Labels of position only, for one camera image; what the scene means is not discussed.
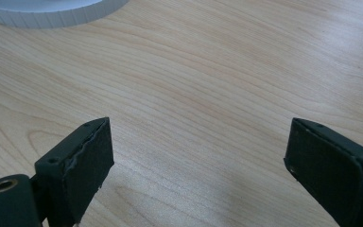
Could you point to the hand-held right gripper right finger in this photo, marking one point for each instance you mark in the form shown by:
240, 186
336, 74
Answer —
334, 176

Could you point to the white ribbed round container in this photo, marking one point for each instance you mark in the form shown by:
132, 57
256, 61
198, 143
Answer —
44, 12

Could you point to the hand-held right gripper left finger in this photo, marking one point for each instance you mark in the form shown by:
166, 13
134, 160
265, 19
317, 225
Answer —
78, 176

